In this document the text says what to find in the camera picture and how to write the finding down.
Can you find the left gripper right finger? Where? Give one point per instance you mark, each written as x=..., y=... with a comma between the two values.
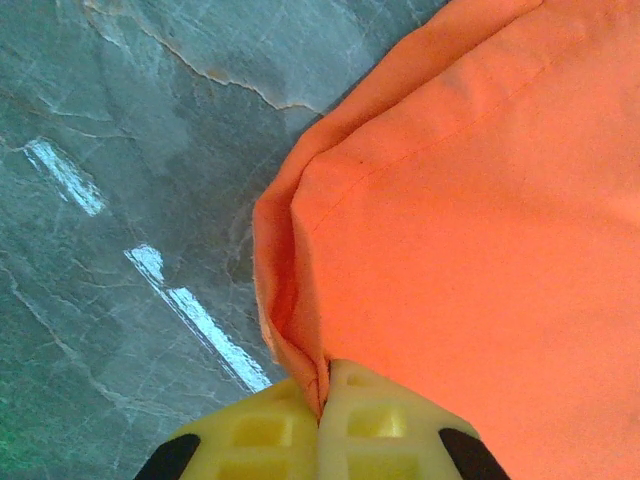
x=380, y=440

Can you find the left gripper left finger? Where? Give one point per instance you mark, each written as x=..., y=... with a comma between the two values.
x=265, y=440

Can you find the red-orange shorts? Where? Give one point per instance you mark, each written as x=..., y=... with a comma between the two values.
x=475, y=225

